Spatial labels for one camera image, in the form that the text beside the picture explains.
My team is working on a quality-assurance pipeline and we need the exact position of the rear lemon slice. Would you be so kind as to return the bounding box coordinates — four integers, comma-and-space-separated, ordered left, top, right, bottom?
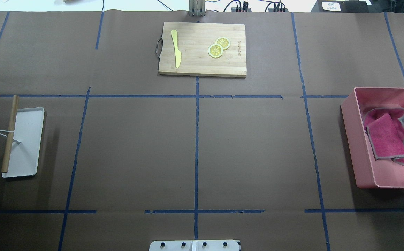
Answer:
215, 37, 231, 50

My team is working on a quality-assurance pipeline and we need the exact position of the bamboo cutting board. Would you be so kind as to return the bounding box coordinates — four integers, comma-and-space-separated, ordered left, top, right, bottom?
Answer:
158, 21, 247, 78

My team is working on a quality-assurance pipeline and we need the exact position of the lemon slice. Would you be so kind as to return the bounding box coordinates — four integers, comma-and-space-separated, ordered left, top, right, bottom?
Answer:
207, 43, 224, 59
215, 37, 231, 50

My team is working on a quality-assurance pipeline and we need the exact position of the front lemon slice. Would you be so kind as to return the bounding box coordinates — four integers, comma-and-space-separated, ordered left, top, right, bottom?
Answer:
207, 43, 224, 59

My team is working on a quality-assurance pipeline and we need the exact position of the white rectangular tray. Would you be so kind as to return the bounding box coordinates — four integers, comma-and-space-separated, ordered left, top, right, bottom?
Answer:
2, 107, 45, 178

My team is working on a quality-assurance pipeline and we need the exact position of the grey and pink cloth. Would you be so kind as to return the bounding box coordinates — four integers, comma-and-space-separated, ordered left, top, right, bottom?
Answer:
362, 107, 404, 166

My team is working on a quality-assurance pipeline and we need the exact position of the pink plastic bin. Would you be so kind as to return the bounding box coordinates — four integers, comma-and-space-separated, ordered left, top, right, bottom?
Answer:
341, 87, 404, 189

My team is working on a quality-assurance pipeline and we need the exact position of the black power adapter box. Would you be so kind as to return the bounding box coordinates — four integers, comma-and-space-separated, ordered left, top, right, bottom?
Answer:
311, 0, 369, 13

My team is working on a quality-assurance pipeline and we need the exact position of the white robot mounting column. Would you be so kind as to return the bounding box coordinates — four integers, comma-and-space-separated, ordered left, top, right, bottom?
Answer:
149, 239, 241, 251

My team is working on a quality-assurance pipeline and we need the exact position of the aluminium frame post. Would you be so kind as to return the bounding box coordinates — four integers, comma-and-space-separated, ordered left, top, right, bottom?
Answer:
189, 0, 206, 16

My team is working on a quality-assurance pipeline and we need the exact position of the yellow plastic knife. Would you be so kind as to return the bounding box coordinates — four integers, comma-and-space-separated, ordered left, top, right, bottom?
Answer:
170, 30, 182, 68

